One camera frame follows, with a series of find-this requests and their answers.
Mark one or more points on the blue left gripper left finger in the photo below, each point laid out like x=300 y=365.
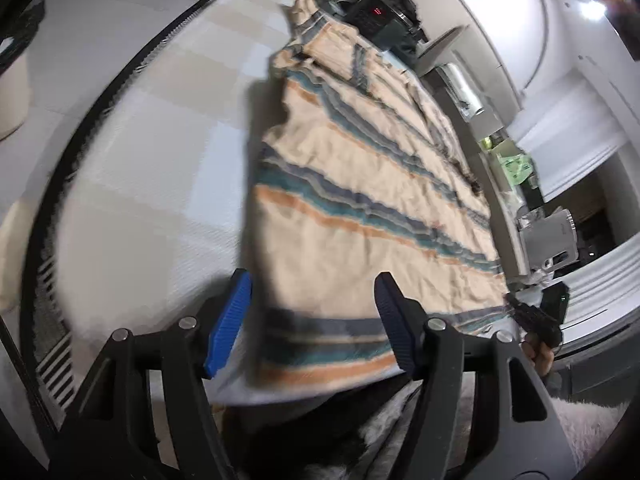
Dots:
x=222 y=318

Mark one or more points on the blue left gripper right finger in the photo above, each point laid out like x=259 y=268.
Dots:
x=403 y=319

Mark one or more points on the beige striped shirt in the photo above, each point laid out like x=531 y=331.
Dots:
x=366 y=175

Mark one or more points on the right hand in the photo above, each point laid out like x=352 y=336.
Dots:
x=538 y=353

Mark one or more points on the checkered tablecloth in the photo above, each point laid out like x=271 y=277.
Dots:
x=160 y=210

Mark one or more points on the black rice cooker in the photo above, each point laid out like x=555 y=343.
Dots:
x=384 y=26

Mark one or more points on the white cylindrical bin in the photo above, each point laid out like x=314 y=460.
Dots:
x=14 y=96

